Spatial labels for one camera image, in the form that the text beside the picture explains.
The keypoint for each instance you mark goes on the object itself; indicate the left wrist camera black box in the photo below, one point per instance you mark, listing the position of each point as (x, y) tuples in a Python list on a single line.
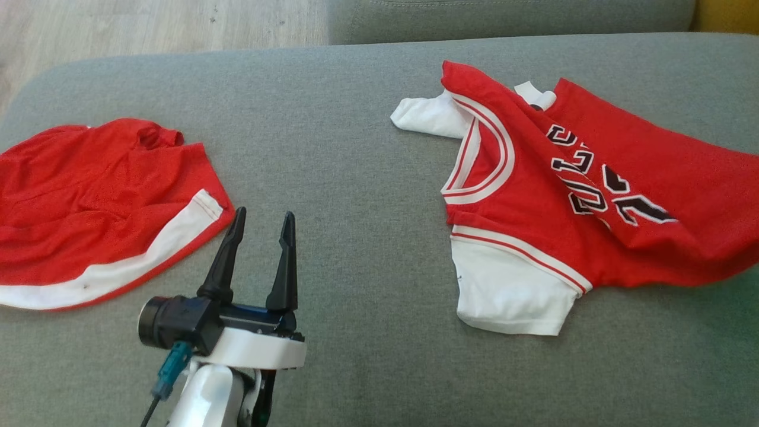
[(184, 320)]

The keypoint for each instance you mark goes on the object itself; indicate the yellow furniture panel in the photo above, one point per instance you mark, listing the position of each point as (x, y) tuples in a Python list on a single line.
[(729, 15)]

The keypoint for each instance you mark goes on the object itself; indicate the red jersey with white sleeves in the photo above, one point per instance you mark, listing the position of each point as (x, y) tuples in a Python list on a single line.
[(533, 225)]

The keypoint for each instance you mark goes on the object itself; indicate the large grey sofa seat cushion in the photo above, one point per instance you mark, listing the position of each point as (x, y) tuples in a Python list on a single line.
[(356, 148)]

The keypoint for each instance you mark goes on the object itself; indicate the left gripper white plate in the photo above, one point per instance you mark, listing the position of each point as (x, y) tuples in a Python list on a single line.
[(261, 347)]

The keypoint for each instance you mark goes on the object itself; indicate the red shorts with white stripe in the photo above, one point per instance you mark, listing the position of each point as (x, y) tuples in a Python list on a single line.
[(89, 201)]

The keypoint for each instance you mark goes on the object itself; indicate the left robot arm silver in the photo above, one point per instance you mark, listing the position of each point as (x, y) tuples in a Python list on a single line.
[(207, 397)]

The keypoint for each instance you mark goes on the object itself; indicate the small grey sofa cushion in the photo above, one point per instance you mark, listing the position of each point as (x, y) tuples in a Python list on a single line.
[(504, 18)]

